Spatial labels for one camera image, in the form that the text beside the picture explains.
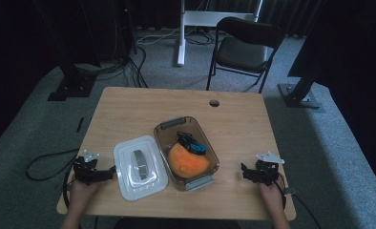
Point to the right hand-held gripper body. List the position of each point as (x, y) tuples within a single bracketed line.
[(267, 173)]

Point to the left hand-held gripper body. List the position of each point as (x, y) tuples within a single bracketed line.
[(86, 171)]

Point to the orange plush toy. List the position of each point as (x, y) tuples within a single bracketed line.
[(187, 163)]

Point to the blue toy car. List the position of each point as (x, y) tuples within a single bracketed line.
[(192, 144)]

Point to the clear brown storage box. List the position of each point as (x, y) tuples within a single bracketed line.
[(167, 133)]

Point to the person's left hand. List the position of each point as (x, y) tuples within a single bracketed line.
[(79, 194)]

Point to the person's right hand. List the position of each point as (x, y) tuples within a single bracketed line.
[(273, 197)]

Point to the grey tape piece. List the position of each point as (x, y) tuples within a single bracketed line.
[(291, 190)]

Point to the black floor strip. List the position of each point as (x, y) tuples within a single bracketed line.
[(79, 124)]

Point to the black metal stand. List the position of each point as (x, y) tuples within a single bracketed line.
[(73, 86), (299, 95)]

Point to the person's dark clothing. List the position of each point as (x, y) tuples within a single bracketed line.
[(176, 224)]

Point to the black folding chair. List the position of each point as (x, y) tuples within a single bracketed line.
[(240, 51)]

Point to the white desk frame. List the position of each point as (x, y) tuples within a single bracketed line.
[(183, 38)]

